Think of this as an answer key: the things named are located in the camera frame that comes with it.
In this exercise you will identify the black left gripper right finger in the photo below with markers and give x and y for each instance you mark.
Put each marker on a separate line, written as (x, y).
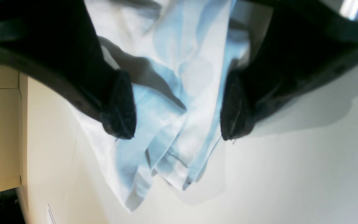
(308, 44)

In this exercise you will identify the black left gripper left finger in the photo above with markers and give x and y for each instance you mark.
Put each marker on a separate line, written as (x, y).
(54, 42)

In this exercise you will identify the white t-shirt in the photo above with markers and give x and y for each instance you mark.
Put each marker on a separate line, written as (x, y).
(178, 54)

